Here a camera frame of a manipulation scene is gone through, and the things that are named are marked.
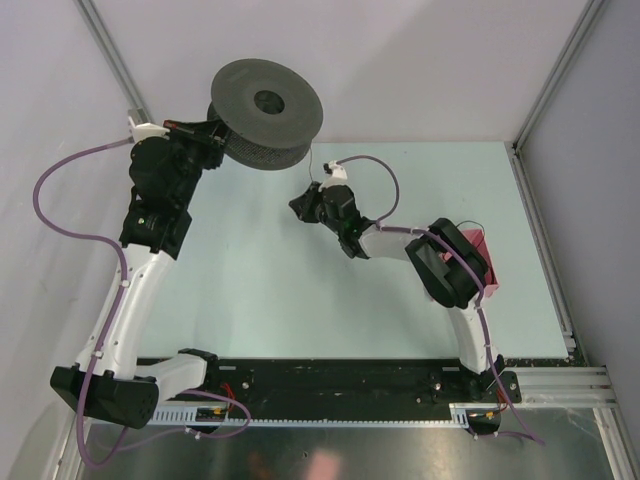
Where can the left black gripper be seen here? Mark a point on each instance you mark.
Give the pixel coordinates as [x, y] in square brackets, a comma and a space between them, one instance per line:
[207, 135]

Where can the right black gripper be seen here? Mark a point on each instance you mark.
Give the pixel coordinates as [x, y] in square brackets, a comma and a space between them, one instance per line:
[304, 204]

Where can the black cable spool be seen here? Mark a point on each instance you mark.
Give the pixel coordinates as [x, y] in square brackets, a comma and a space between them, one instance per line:
[272, 113]

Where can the pink plastic box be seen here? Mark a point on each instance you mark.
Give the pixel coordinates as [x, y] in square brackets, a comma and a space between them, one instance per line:
[470, 245]

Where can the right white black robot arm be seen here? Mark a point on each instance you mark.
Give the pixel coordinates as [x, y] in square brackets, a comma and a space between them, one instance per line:
[360, 237]

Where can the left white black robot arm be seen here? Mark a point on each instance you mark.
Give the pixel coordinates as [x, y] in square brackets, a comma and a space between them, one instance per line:
[106, 382]

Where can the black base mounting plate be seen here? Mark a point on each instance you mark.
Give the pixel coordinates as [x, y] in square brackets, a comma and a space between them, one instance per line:
[323, 384]

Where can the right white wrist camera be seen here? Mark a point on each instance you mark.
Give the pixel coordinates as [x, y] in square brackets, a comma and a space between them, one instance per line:
[336, 175]

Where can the left aluminium frame post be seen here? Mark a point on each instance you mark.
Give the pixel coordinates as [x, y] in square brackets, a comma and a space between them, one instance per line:
[104, 40]

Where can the aluminium frame post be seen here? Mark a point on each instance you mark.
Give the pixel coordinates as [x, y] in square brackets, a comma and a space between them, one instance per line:
[568, 55]
[104, 40]

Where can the grey slotted cable duct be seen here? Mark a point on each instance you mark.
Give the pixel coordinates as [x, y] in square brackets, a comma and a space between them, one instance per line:
[394, 414]

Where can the right aluminium frame post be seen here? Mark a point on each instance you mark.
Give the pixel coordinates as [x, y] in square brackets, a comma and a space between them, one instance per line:
[568, 55]

